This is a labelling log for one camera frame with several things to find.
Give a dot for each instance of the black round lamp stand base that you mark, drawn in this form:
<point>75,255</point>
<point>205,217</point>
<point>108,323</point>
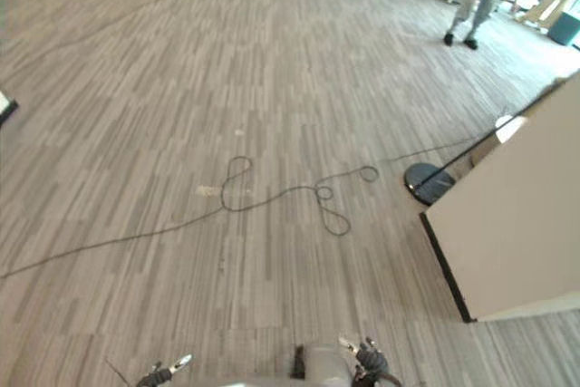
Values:
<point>426,180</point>

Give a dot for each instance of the white board with black edge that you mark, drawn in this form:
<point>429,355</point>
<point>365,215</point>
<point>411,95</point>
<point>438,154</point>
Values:
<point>6,105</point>

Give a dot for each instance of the beige partition panel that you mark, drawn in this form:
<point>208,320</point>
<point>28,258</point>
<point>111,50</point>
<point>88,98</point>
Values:
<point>512,206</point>

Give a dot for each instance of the teal square stool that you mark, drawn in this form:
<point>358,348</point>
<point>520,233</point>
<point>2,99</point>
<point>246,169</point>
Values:
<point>564,28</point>

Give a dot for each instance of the silver robot body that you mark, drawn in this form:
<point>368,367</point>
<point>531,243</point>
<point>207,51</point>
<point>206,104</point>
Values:
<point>317,366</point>

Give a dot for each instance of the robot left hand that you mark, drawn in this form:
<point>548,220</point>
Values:
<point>163,373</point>

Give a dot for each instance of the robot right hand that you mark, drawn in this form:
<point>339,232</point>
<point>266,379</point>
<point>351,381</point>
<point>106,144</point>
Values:
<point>372,360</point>

